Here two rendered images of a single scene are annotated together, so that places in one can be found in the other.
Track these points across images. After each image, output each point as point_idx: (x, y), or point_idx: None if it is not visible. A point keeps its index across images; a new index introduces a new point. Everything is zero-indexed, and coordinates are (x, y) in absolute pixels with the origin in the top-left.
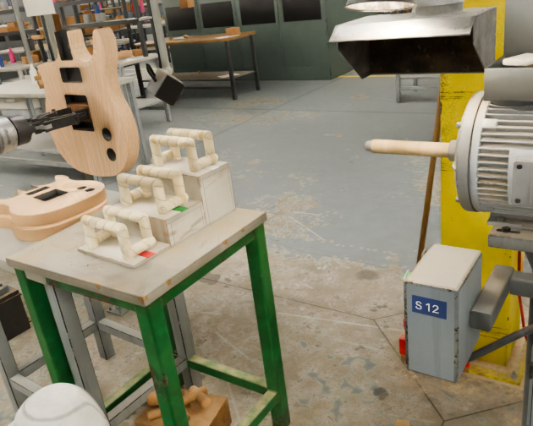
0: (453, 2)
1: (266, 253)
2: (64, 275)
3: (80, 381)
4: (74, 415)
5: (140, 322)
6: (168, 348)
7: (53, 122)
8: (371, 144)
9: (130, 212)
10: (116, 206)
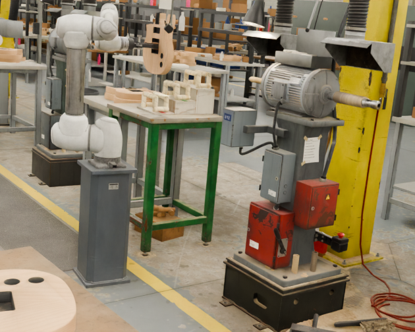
0: (283, 29)
1: (220, 138)
2: (127, 110)
3: None
4: (112, 123)
5: (148, 132)
6: (156, 149)
7: (143, 44)
8: (250, 78)
9: (163, 94)
10: None
